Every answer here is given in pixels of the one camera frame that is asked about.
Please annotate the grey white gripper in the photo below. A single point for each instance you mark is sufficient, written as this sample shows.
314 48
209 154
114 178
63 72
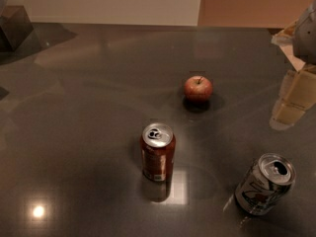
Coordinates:
306 39

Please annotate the silver 7up can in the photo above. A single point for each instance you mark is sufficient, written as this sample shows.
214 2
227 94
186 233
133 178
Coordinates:
269 179

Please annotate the red soda can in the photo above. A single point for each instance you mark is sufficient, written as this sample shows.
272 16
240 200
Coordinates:
157 144

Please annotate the red apple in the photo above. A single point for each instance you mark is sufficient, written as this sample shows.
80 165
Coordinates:
198 89

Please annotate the dark box object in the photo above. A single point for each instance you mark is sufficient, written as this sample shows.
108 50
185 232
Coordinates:
15 26

